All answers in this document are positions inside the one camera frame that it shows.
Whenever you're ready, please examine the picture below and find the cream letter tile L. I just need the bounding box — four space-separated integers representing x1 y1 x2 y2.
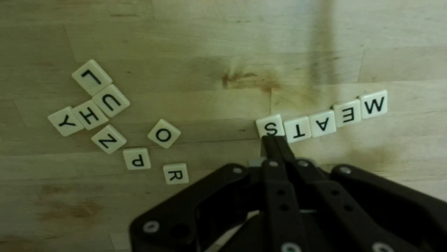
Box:
70 57 114 97

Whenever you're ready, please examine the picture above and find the cream letter tile O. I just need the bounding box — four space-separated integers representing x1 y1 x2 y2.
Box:
146 118 183 150

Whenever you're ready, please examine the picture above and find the cream letter tile M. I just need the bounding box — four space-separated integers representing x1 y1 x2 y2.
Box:
359 88 389 120

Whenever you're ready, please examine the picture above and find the cream letter tile E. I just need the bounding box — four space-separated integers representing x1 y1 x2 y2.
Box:
332 98 363 129

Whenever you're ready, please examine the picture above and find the cream letter tile A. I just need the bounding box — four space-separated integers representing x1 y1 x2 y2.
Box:
307 109 338 139

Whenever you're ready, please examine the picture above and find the cream letter tile U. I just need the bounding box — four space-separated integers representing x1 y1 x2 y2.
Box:
90 83 131 119

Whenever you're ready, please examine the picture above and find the cream letter tile T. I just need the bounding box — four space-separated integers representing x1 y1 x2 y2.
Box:
282 116 313 144

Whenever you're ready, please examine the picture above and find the cream letter tile H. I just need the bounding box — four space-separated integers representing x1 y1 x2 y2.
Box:
71 98 110 132

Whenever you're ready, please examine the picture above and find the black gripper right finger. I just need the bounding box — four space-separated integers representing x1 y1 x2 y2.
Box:
276 134 447 252

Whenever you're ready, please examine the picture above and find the cream letter tile Y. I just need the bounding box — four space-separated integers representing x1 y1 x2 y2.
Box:
46 105 85 137

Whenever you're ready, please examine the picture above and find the cream letter tile R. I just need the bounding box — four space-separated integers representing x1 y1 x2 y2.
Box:
162 161 191 186

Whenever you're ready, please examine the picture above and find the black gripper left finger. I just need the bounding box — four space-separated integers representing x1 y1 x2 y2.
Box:
128 134 304 252

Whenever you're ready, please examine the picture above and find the cream letter tile S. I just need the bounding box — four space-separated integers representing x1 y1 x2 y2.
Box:
254 113 286 140

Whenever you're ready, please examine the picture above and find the cream letter tile P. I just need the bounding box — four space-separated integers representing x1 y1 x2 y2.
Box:
121 147 152 172

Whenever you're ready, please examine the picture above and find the cream letter tile Z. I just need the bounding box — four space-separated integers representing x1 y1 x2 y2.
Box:
89 123 128 155

